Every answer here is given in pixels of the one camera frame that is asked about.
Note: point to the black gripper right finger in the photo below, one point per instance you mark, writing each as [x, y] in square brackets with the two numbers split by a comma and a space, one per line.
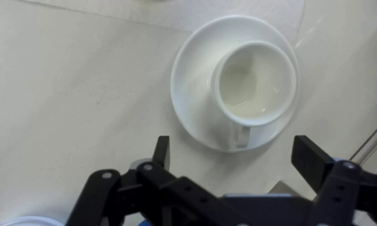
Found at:
[338, 184]

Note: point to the small white saucer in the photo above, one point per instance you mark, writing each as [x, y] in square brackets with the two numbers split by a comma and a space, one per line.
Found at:
[195, 89]

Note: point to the small white ceramic cup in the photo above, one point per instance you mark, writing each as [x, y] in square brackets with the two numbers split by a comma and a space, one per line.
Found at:
[254, 86]

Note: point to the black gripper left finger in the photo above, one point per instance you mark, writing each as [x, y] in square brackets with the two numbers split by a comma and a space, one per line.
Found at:
[154, 193]

